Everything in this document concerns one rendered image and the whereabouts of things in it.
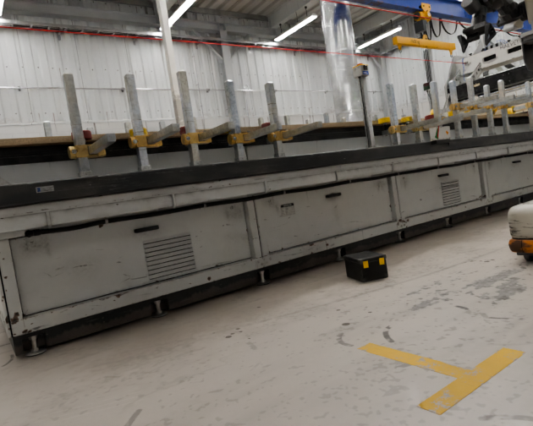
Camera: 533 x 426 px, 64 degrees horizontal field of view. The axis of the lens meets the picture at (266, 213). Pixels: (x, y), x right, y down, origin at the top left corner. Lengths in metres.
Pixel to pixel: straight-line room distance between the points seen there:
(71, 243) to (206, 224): 0.67
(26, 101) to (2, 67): 0.69
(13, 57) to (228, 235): 7.67
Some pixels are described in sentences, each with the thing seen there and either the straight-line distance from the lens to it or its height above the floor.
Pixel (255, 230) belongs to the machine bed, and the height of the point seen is 0.32.
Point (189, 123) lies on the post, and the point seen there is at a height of 0.90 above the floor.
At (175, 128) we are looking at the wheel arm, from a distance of 1.73.
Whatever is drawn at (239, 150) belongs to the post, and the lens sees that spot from 2.18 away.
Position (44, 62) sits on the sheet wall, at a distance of 9.64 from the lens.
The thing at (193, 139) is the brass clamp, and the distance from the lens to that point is 2.06.
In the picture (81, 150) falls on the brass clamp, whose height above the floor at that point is 0.81.
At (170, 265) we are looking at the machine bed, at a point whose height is 0.23.
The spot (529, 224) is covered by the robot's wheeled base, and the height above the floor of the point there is 0.19.
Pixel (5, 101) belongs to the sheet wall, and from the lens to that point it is 9.33.
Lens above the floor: 0.54
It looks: 3 degrees down
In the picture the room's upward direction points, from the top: 9 degrees counter-clockwise
